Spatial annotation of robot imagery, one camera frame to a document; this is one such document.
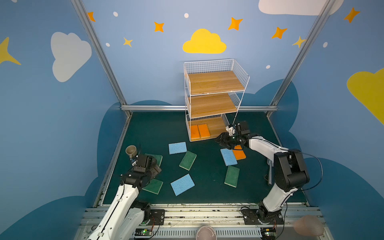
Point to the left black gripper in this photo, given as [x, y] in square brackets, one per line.
[151, 168]

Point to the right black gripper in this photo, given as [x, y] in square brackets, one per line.
[229, 141]

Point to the orange sponge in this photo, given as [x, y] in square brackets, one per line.
[239, 153]
[195, 134]
[204, 131]

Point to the green sponge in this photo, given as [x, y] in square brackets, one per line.
[232, 176]
[154, 186]
[188, 160]
[159, 158]

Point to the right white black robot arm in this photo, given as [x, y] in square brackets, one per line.
[288, 171]

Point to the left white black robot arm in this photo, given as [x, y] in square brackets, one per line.
[126, 213]

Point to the blue sponge near shelf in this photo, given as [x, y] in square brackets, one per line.
[176, 148]

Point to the beige ceramic mug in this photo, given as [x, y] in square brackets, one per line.
[131, 151]

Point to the blue sponge right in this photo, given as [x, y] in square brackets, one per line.
[228, 157]

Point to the silver metal scoop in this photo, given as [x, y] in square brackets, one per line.
[270, 173]

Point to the blue sponge front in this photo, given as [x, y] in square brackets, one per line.
[182, 184]

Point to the left green circuit board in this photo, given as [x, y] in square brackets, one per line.
[143, 233]

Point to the green circuit board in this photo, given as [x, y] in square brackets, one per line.
[143, 233]
[268, 234]

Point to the pink bowl front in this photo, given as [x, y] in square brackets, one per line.
[206, 233]

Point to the right green circuit board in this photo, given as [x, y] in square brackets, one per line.
[268, 234]

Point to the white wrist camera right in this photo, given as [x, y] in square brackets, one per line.
[231, 130]

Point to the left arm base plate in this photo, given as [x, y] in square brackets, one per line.
[155, 217]

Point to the white wire wooden shelf rack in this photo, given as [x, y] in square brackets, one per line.
[213, 89]

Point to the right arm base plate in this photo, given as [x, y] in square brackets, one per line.
[261, 217]

